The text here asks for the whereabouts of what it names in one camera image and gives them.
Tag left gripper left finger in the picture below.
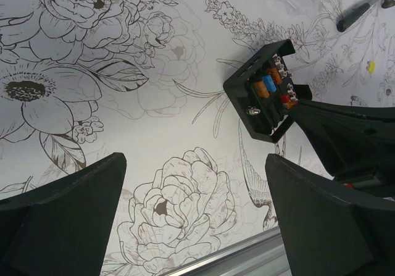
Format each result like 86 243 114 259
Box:
1 153 127 275

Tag red blade fuse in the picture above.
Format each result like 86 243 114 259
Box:
280 94 292 104

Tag orange blade fuse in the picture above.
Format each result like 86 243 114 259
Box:
285 101 299 109

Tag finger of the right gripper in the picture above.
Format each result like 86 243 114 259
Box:
289 99 394 177

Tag yellow blade fuse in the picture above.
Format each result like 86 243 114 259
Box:
367 61 376 73

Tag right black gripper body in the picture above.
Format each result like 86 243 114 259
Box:
336 166 394 201

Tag black fuse box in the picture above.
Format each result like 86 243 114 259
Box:
223 39 312 143

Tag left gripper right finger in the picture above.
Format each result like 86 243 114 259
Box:
265 154 394 275

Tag aluminium rail beam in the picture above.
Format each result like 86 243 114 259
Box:
166 227 291 276

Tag hammer with black handle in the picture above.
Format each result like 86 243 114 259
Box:
336 0 394 33

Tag floral patterned table mat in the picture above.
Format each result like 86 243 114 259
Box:
1 0 394 275

